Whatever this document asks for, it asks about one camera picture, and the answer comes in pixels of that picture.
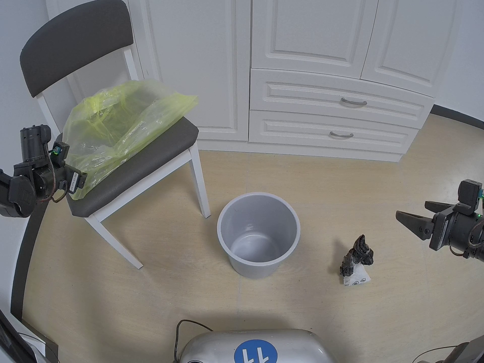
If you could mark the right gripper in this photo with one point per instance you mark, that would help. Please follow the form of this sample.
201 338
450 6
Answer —
450 229

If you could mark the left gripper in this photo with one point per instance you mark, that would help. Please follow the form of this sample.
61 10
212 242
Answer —
73 182

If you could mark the yellow plastic bag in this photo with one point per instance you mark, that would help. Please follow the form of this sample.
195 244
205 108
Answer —
113 127

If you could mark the black plastic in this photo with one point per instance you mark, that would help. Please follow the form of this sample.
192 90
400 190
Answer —
357 255

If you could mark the white printed wrapper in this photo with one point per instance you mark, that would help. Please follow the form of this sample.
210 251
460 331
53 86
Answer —
357 278

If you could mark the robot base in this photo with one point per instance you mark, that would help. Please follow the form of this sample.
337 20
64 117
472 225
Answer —
257 348

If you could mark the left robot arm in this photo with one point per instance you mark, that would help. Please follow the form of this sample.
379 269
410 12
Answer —
34 153

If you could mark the pale grey trash bin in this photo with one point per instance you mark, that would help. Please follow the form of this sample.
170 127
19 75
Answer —
261 225

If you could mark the white chair with grey cushions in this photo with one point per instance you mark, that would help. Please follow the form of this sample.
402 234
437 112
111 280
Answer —
151 157

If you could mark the white wardrobe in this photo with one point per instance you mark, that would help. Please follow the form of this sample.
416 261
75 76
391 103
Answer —
302 32

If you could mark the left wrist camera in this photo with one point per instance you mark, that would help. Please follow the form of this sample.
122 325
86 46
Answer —
60 151

